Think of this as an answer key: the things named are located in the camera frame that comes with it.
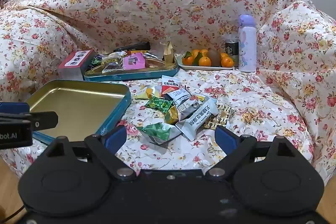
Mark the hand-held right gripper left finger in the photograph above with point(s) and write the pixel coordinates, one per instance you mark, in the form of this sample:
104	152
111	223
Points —
115	138

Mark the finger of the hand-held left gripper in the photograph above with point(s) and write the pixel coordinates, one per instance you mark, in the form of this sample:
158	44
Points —
13	107
44	119

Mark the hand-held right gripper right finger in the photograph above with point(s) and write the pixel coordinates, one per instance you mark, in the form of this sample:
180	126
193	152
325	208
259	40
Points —
225	138

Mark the long white snack packet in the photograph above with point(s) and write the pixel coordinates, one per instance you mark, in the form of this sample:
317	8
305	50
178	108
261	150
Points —
197	119

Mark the teal tin box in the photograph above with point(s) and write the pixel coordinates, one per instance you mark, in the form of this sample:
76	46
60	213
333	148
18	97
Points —
78	98

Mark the green clear snack packet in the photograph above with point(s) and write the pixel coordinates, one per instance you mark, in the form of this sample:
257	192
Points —
160	132

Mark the grey white snack packet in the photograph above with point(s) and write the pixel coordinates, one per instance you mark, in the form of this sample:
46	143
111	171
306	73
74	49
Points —
190	106

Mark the green foil snack packet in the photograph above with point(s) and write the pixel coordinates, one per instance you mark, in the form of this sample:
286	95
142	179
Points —
158	104

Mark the yellow white snack packet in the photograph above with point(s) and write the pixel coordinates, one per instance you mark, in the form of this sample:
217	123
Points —
148	92

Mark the red white snack packet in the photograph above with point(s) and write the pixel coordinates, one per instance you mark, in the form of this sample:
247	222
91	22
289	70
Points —
170	82

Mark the brown gold snack packet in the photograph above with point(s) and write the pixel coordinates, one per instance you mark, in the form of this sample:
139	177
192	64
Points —
220	116

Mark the gold green snack packet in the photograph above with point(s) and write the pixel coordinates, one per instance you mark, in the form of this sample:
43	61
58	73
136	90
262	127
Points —
172	115

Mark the teal tin tray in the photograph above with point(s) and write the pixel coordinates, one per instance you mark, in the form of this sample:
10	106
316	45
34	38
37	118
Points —
147	75

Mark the white silver snack packet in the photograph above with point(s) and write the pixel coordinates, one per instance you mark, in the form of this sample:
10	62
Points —
113	62

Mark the small green foil candy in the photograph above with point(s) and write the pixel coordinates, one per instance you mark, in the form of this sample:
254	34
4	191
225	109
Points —
96	60

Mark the pink snack packet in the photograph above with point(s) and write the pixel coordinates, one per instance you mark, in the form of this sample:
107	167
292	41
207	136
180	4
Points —
134	61

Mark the pile of tangerines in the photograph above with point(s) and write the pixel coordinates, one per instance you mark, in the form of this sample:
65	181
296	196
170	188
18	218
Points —
204	61

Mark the brown kiwi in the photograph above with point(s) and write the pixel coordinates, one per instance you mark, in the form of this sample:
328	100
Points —
214	57

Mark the dark coffee can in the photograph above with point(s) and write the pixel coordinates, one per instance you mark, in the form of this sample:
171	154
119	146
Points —
231	53

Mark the purple thermos bottle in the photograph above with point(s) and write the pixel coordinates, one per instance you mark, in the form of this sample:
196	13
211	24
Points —
246	50

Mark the gold paper bag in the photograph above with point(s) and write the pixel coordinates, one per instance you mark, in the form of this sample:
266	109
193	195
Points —
169	54

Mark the floral sofa cover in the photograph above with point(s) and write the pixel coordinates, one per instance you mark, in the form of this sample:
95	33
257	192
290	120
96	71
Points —
183	3

